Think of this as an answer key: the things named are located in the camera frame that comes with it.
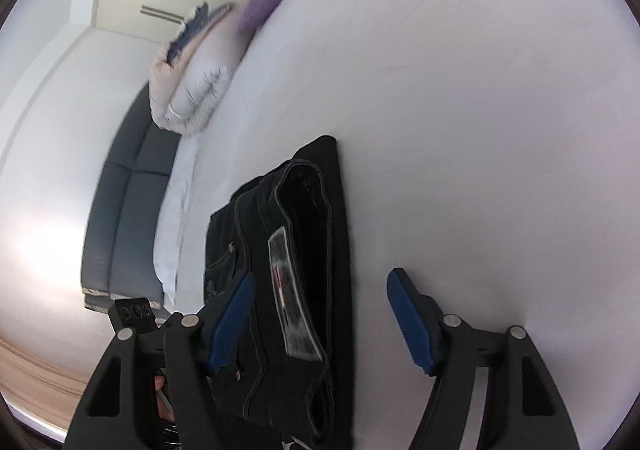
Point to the folded white duvet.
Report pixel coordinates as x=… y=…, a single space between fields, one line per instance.
x=200 y=85

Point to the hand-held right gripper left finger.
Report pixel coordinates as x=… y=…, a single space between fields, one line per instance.
x=231 y=320

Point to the dark grey headboard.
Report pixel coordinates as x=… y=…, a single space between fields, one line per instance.
x=125 y=210

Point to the black denim pants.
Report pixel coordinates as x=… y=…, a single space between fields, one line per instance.
x=305 y=210

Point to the purple pillow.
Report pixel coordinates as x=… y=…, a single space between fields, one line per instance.
x=265 y=0

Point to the person's left hand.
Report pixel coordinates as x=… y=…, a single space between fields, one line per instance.
x=160 y=392

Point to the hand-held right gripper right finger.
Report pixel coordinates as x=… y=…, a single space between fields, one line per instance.
x=410 y=320

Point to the white bed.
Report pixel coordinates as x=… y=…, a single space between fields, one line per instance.
x=450 y=130

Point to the blue cloth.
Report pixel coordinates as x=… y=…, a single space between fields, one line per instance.
x=192 y=30

